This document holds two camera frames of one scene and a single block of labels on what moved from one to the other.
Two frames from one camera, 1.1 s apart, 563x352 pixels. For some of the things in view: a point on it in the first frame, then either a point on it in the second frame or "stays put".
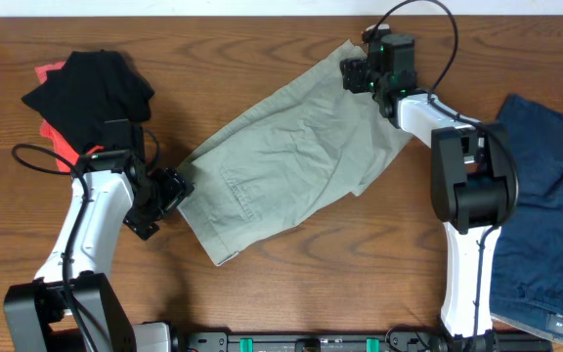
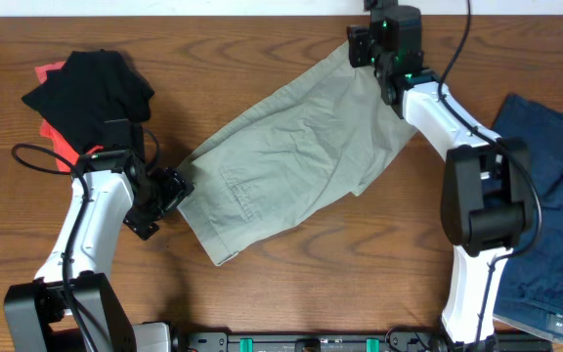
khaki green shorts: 289,155 stays put
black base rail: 377,340 stays put
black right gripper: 355,75 -> 358,46
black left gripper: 170,191 stays put
